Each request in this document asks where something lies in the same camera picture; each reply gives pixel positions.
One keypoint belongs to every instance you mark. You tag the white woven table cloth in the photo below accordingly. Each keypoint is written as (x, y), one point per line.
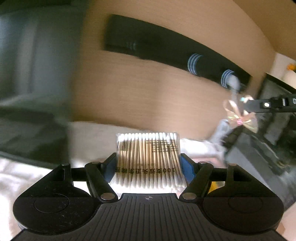
(88, 142)

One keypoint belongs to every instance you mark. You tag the clear plastic bag of items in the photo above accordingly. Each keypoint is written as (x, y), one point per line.
(236, 117)

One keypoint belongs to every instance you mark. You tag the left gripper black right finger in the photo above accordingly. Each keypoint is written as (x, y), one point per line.
(197, 177)

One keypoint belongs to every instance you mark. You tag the cotton swab pack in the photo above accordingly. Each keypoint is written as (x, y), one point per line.
(149, 161)

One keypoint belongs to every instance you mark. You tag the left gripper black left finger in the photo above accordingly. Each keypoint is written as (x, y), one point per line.
(99, 176)

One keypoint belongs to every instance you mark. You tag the black curved monitor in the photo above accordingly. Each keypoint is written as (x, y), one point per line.
(269, 154)

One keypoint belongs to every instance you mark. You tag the black soundbar with blue rings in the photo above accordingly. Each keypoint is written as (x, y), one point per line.
(148, 41)

